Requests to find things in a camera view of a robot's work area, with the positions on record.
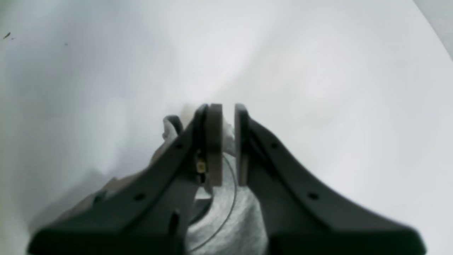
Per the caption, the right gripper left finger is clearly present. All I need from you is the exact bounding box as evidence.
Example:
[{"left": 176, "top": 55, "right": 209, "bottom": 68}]
[{"left": 28, "top": 104, "right": 223, "bottom": 255}]

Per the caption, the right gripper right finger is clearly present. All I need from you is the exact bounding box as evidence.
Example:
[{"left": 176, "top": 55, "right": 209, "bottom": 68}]
[{"left": 235, "top": 104, "right": 426, "bottom": 255}]

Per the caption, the grey t-shirt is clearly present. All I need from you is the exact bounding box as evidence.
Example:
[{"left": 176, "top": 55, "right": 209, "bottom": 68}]
[{"left": 186, "top": 120, "right": 268, "bottom": 255}]

